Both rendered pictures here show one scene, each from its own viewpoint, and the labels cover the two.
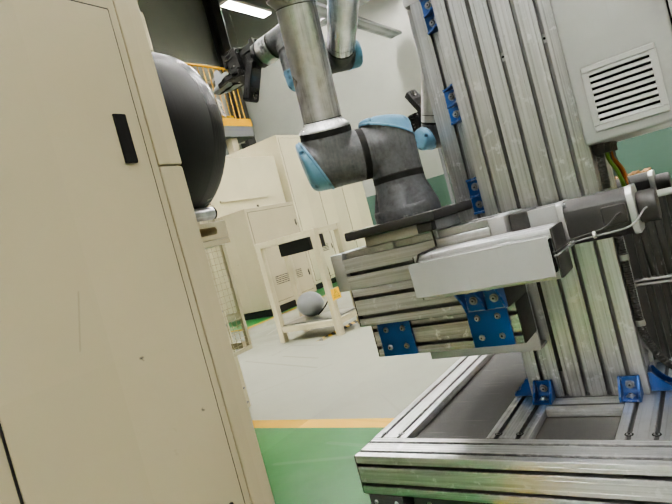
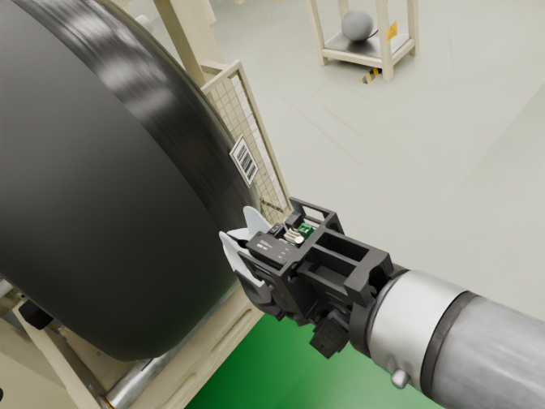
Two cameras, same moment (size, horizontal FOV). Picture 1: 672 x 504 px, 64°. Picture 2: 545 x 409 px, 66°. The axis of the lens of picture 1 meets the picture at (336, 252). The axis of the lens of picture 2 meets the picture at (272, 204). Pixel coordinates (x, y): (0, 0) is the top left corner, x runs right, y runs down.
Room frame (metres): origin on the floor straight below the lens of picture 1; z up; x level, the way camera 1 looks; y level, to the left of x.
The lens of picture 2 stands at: (1.42, 0.04, 1.57)
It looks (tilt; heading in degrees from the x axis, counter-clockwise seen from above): 44 degrees down; 26
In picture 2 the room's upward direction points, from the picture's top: 23 degrees counter-clockwise
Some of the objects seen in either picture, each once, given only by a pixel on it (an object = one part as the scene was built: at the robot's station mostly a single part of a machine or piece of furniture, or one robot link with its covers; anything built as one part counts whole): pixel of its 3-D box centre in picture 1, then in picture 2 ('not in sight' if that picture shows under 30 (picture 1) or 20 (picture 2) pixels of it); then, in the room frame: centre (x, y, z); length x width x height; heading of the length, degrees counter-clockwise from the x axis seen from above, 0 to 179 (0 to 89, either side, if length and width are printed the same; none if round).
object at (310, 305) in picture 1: (310, 283); (360, 2); (4.18, 0.26, 0.40); 0.60 x 0.35 x 0.80; 55
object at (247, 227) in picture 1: (267, 259); not in sight; (6.61, 0.83, 0.62); 0.90 x 0.56 x 1.25; 145
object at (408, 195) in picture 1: (403, 195); not in sight; (1.24, -0.18, 0.77); 0.15 x 0.15 x 0.10
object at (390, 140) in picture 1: (387, 146); not in sight; (1.24, -0.17, 0.88); 0.13 x 0.12 x 0.14; 95
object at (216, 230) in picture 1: (178, 238); (193, 347); (1.72, 0.47, 0.83); 0.36 x 0.09 x 0.06; 148
